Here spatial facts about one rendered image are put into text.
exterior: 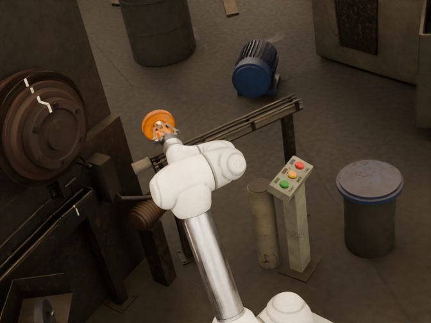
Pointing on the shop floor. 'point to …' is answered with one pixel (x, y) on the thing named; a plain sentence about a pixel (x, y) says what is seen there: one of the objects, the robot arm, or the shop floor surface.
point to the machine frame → (84, 284)
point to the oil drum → (158, 31)
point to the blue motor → (256, 69)
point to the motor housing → (153, 240)
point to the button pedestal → (295, 222)
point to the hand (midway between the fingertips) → (158, 122)
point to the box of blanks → (423, 74)
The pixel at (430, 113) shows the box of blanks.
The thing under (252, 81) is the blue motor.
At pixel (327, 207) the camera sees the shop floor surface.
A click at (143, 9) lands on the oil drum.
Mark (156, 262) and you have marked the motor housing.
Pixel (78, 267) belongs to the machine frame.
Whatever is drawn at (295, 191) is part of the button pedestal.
